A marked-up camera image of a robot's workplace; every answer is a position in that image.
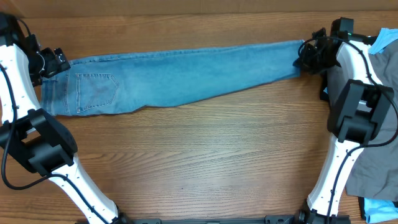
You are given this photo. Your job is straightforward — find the light blue denim jeans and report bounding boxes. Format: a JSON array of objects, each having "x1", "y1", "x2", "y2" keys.
[{"x1": 40, "y1": 40, "x2": 301, "y2": 116}]

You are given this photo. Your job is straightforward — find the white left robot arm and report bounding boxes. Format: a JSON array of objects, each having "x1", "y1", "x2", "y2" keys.
[{"x1": 1, "y1": 12, "x2": 131, "y2": 224}]

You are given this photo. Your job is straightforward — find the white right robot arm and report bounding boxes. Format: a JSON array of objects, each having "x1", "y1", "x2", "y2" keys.
[{"x1": 291, "y1": 29, "x2": 397, "y2": 223}]

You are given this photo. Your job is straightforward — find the black folded garment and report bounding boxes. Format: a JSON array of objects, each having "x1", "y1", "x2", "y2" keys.
[{"x1": 318, "y1": 35, "x2": 379, "y2": 102}]

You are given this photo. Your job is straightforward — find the light blue folded garment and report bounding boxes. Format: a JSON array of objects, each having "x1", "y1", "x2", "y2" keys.
[{"x1": 323, "y1": 27, "x2": 398, "y2": 224}]

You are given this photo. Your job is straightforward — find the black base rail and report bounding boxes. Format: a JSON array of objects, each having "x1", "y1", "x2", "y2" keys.
[{"x1": 124, "y1": 214, "x2": 351, "y2": 224}]

